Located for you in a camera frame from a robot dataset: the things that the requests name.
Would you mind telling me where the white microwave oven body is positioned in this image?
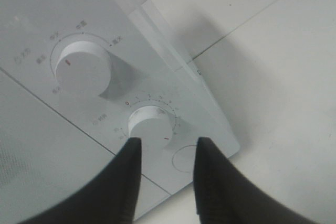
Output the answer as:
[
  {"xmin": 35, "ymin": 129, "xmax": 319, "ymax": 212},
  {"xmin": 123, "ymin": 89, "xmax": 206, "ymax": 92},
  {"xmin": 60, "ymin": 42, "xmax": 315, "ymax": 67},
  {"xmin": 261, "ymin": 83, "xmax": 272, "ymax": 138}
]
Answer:
[{"xmin": 0, "ymin": 0, "xmax": 241, "ymax": 224}]

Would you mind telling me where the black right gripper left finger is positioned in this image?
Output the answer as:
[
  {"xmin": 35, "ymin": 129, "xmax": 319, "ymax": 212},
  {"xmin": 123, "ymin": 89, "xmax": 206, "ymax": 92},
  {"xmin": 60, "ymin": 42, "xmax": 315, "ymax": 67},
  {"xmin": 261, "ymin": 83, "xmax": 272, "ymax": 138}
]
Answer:
[{"xmin": 24, "ymin": 137, "xmax": 142, "ymax": 223}]

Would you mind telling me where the upper white power knob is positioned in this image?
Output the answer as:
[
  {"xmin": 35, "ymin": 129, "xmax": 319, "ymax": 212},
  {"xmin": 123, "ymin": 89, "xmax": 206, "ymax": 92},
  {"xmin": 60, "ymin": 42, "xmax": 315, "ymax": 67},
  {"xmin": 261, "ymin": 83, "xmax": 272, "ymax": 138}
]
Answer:
[{"xmin": 54, "ymin": 41, "xmax": 112, "ymax": 97}]

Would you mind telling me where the lower white timer knob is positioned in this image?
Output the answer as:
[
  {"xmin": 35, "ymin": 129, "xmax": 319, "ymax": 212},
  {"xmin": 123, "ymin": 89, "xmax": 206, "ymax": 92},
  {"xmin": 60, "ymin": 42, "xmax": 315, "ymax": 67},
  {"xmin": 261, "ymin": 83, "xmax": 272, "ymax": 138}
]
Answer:
[{"xmin": 128, "ymin": 105, "xmax": 173, "ymax": 151}]

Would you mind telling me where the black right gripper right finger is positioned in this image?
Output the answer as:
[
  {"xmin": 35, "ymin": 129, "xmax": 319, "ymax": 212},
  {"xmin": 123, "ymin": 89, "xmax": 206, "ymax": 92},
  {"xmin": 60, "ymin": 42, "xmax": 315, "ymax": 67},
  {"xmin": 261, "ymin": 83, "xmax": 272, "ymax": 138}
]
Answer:
[{"xmin": 193, "ymin": 137, "xmax": 312, "ymax": 223}]

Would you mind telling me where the round door release button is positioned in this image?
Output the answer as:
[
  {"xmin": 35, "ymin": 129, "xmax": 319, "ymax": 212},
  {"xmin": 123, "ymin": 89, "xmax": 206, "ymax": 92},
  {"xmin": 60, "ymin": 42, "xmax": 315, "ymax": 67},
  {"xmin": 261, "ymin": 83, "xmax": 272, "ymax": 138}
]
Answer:
[{"xmin": 172, "ymin": 145, "xmax": 196, "ymax": 173}]

